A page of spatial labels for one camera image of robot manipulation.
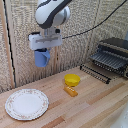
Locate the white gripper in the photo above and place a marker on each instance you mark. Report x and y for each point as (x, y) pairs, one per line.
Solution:
(45, 41)

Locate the cobalt blue cup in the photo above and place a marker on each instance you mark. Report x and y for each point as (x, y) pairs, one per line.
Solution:
(42, 57)

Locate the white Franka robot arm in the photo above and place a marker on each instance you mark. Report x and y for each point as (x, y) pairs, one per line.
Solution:
(51, 12)

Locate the yellow bowl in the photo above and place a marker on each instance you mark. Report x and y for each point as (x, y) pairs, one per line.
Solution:
(72, 80)

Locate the yellow rectangular block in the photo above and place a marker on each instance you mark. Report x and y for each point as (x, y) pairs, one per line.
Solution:
(70, 91)

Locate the white floral-rimmed plate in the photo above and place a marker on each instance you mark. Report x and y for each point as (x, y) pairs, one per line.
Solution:
(27, 104)

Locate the black toaster oven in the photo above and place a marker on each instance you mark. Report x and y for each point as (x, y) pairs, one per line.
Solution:
(112, 53)

